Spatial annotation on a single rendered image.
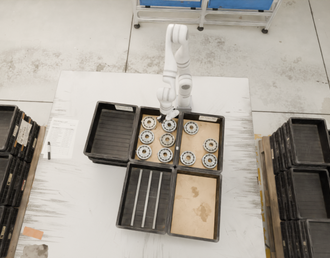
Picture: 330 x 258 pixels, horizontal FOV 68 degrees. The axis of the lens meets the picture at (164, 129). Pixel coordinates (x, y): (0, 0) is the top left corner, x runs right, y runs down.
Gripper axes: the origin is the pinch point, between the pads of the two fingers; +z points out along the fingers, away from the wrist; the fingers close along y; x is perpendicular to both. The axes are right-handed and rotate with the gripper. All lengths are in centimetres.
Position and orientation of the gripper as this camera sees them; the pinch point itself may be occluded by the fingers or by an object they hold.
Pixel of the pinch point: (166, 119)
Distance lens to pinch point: 160.1
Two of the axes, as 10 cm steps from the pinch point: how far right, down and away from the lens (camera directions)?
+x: 6.0, 7.4, -3.1
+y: -8.0, 5.5, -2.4
